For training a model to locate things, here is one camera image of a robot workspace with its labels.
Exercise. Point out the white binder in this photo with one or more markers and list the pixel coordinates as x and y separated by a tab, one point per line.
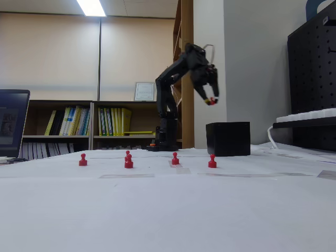
25	151
32	151
39	150

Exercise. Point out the ceiling light panel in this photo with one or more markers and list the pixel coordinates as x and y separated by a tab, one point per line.
92	8

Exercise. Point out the black open box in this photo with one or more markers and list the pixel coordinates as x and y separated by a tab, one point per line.
228	139

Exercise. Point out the black book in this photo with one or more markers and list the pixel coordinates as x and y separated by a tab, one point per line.
58	123

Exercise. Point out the white power strip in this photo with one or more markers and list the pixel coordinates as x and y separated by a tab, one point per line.
309	114

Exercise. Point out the blue partition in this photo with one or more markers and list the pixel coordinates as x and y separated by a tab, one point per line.
311	8

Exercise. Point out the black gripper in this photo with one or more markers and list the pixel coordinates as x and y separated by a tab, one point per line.
207	79

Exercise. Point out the dark laptop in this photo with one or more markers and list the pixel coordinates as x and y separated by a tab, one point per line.
13	123

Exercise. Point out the framed white certificate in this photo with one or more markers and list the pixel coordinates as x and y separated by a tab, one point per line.
144	91

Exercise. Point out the clear tape strip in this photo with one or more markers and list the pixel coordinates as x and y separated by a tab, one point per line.
252	174
175	165
183	170

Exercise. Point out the yellow white book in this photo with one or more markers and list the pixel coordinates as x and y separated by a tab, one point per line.
65	122

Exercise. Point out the flat yellow folder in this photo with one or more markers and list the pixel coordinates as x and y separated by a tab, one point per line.
139	132

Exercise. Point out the thin yellow book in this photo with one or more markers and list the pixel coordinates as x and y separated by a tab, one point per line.
50	123

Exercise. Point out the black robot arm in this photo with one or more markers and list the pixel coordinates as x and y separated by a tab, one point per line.
162	105

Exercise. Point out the white paper table cover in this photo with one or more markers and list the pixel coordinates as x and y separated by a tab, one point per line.
168	210

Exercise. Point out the tall wooden bookshelf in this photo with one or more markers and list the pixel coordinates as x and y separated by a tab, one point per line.
187	26

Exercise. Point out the black pegboard panel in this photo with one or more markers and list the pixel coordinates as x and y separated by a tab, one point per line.
309	78

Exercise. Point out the light blue white book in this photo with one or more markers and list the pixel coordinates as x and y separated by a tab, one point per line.
84	122

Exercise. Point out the red pawn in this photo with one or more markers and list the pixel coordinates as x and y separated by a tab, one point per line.
212	101
212	163
83	161
127	152
128	165
174	160

